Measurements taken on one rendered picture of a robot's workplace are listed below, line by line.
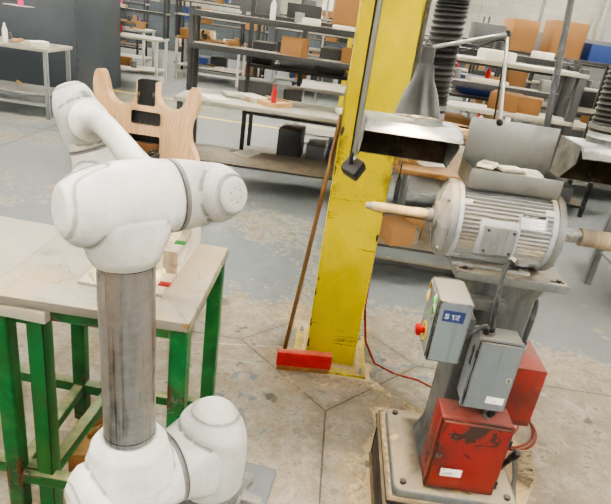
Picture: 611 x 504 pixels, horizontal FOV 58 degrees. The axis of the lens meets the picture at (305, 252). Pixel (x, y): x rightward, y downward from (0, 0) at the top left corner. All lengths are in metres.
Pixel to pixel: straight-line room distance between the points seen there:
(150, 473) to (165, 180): 0.58
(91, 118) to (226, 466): 0.85
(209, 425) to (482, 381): 1.00
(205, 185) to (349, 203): 1.82
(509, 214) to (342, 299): 1.37
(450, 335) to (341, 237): 1.28
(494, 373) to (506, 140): 0.75
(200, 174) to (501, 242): 1.06
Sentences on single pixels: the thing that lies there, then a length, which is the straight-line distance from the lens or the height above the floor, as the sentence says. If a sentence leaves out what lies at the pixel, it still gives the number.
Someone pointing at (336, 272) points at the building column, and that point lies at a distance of 2.88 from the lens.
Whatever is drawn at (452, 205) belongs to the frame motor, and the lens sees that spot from 1.75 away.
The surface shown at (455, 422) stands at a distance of 2.01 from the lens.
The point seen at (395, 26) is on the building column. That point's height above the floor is 1.79.
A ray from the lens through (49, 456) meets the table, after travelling 2.20.
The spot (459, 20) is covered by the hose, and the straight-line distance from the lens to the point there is 1.80.
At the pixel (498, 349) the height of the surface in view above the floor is 0.91.
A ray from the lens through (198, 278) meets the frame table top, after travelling 1.91.
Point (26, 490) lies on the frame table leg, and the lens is 2.36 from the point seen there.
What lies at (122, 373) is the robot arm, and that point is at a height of 1.16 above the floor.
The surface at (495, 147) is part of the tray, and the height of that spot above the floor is 1.48.
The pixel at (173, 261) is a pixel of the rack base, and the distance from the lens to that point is 1.89.
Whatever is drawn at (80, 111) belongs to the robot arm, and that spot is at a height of 1.51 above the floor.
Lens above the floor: 1.81
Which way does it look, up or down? 24 degrees down
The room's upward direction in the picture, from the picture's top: 8 degrees clockwise
